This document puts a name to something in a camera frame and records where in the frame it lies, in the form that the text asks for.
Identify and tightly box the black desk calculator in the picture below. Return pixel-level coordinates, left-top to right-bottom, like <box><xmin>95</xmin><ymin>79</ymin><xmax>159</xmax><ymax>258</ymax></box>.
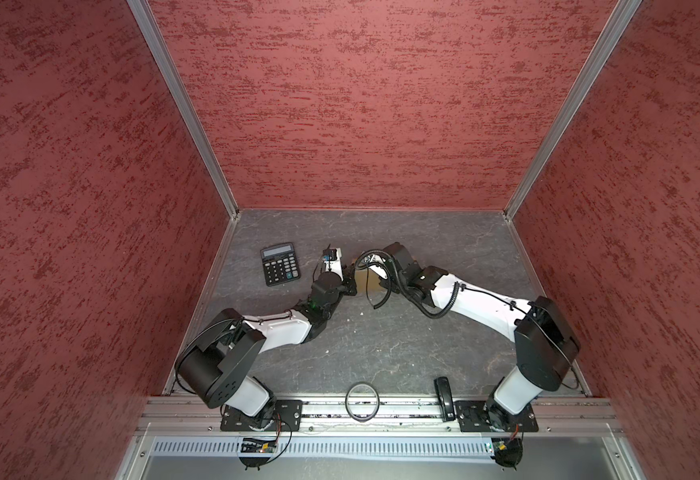
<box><xmin>261</xmin><ymin>242</ymin><xmax>302</xmax><ymax>287</ymax></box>

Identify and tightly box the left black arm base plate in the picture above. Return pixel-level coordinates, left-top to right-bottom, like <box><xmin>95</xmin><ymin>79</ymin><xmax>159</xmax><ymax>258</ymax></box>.
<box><xmin>220</xmin><ymin>399</ymin><xmax>304</xmax><ymax>432</ymax></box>

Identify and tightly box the white perforated cable duct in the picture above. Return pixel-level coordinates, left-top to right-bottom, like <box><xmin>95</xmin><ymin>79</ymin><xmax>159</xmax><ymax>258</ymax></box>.
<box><xmin>150</xmin><ymin>436</ymin><xmax>495</xmax><ymax>463</ymax></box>

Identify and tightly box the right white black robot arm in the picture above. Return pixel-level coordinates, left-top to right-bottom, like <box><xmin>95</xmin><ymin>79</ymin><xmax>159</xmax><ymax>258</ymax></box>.
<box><xmin>355</xmin><ymin>242</ymin><xmax>580</xmax><ymax>431</ymax></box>

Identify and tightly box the brown cardboard box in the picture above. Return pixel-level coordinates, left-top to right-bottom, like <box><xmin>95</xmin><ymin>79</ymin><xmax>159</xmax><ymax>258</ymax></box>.
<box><xmin>355</xmin><ymin>269</ymin><xmax>387</xmax><ymax>298</ymax></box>

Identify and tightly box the aluminium front rail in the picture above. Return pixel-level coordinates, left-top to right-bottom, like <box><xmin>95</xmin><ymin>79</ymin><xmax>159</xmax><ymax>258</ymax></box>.
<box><xmin>136</xmin><ymin>394</ymin><xmax>625</xmax><ymax>438</ymax></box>

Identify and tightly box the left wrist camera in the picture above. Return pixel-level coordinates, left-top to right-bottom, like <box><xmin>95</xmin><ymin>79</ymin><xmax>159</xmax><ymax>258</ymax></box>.
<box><xmin>321</xmin><ymin>247</ymin><xmax>344</xmax><ymax>280</ymax></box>

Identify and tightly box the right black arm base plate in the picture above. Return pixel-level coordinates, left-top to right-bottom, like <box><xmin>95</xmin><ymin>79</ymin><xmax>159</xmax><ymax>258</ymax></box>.
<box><xmin>454</xmin><ymin>400</ymin><xmax>539</xmax><ymax>434</ymax></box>

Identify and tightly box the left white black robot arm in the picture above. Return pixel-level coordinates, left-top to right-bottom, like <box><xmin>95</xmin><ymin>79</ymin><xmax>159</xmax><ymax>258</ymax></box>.
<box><xmin>174</xmin><ymin>272</ymin><xmax>357</xmax><ymax>420</ymax></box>

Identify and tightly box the black rubber ring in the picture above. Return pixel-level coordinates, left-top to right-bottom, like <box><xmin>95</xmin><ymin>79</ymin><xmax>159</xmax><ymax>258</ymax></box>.
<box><xmin>344</xmin><ymin>382</ymin><xmax>381</xmax><ymax>423</ymax></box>

